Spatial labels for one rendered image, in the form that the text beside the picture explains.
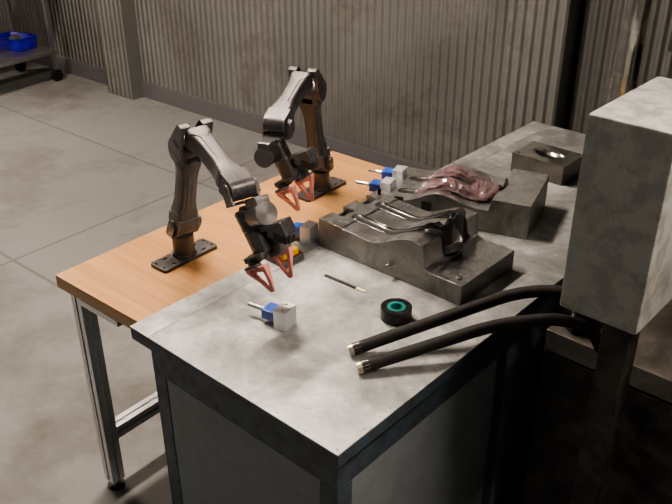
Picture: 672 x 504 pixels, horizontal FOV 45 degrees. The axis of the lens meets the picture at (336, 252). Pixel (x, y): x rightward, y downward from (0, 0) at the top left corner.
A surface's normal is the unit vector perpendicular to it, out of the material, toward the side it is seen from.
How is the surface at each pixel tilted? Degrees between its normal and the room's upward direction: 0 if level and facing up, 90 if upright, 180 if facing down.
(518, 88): 90
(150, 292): 0
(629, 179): 90
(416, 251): 90
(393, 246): 90
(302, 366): 0
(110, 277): 0
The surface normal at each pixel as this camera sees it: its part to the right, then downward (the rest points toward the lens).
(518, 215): -0.41, 0.44
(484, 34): -0.64, 0.37
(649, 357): 0.00, -0.88
